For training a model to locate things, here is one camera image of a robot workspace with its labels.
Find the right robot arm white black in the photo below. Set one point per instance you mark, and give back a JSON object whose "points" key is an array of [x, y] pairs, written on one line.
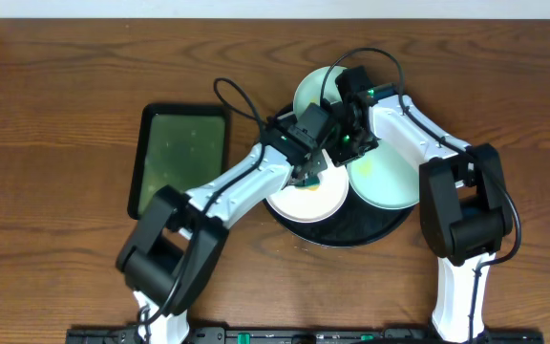
{"points": [[465, 209]]}

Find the round black tray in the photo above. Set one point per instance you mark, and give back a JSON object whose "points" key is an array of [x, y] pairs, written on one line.
{"points": [[355, 223]]}

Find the yellow green sponge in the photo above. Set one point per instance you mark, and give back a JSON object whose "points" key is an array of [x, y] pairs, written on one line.
{"points": [[310, 183]]}

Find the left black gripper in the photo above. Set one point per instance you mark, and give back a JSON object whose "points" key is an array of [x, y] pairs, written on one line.
{"points": [[305, 173]]}

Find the white plate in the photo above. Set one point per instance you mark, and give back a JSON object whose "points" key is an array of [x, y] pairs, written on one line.
{"points": [[311, 204]]}

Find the rectangular black tray green liquid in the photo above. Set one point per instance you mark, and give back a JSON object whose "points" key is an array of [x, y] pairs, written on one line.
{"points": [[184, 145]]}

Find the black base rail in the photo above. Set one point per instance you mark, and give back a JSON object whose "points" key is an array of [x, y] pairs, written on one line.
{"points": [[215, 335]]}

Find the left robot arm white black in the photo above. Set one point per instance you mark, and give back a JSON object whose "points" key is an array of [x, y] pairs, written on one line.
{"points": [[171, 254]]}

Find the mint green plate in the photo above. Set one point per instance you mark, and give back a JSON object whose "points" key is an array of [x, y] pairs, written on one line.
{"points": [[384, 179], [309, 89]]}

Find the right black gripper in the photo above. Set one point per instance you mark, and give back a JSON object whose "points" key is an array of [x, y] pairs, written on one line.
{"points": [[356, 147]]}

